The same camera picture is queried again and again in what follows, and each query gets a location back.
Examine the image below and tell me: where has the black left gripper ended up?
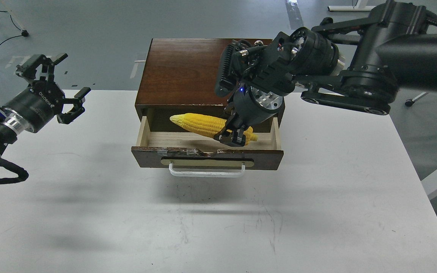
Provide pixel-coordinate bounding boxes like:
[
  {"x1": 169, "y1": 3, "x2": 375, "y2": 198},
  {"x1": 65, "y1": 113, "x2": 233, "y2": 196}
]
[{"x1": 3, "y1": 53, "x2": 91, "y2": 133}]

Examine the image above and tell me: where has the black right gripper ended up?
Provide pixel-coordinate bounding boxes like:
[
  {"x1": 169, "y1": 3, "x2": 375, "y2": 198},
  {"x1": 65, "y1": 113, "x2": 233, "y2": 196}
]
[{"x1": 214, "y1": 86, "x2": 284, "y2": 147}]

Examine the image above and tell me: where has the yellow corn cob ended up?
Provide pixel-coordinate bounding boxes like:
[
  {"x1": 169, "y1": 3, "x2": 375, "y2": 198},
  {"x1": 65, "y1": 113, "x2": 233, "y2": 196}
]
[{"x1": 170, "y1": 113, "x2": 259, "y2": 142}]

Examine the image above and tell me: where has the wooden drawer with white handle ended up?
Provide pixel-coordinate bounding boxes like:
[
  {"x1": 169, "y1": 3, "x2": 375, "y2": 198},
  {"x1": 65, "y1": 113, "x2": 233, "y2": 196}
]
[{"x1": 131, "y1": 116, "x2": 284, "y2": 172}]

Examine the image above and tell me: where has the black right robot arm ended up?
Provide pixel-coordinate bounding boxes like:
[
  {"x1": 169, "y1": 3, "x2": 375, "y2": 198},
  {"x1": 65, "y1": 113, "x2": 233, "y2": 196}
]
[{"x1": 213, "y1": 0, "x2": 437, "y2": 147}]

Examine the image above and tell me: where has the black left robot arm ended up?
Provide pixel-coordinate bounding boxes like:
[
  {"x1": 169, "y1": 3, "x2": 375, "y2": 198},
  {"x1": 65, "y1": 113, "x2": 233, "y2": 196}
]
[{"x1": 0, "y1": 53, "x2": 90, "y2": 185}]

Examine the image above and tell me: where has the white wheeled stand leg left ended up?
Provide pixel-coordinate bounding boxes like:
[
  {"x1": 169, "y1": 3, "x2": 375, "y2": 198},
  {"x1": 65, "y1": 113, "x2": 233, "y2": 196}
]
[{"x1": 0, "y1": 0, "x2": 29, "y2": 38}]

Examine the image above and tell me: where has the dark wooden cabinet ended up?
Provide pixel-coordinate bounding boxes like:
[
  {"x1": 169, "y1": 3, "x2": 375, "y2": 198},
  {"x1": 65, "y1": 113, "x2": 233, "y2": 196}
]
[{"x1": 134, "y1": 38, "x2": 285, "y2": 133}]

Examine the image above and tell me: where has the white table base far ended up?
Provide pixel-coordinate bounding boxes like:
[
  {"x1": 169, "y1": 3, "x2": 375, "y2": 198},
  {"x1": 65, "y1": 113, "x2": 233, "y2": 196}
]
[{"x1": 327, "y1": 0, "x2": 375, "y2": 12}]

